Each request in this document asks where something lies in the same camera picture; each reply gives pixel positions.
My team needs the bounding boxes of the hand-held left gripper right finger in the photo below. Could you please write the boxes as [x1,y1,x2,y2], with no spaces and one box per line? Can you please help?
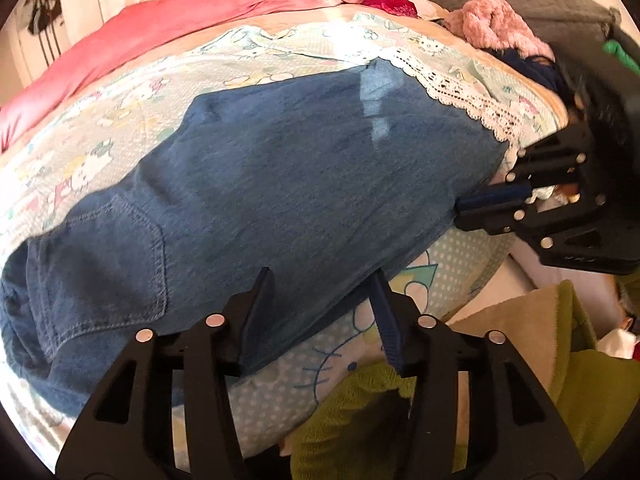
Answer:
[369,268,587,480]

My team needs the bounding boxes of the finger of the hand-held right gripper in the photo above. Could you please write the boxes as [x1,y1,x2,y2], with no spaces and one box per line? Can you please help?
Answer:
[505,122,601,196]
[456,184,640,276]

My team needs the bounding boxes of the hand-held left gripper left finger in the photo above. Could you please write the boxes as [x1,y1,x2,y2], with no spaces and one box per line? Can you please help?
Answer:
[55,266,276,480]

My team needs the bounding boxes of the blue denim pants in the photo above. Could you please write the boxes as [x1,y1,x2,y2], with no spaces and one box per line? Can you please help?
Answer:
[0,57,511,406]

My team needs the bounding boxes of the dark navy cloth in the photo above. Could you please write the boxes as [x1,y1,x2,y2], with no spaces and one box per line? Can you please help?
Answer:
[492,47,576,106]

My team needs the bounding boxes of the pink fluffy cloth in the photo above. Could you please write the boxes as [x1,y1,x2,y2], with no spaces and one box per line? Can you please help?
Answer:
[444,0,555,58]

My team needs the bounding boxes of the green clothed person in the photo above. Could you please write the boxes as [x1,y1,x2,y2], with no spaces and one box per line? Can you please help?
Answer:
[290,280,640,480]

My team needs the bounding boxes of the red floral cloth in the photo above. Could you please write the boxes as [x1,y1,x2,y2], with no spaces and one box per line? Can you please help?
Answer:
[362,0,418,20]

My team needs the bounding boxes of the light blue cartoon printed blanket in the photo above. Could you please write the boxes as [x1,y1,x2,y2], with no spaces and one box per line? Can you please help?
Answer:
[0,10,568,453]

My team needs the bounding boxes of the pink duvet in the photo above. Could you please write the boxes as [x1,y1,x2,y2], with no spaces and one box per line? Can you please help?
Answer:
[0,0,396,156]

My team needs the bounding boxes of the dark hanging item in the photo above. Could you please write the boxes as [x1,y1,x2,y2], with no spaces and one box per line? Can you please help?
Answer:
[27,0,66,56]

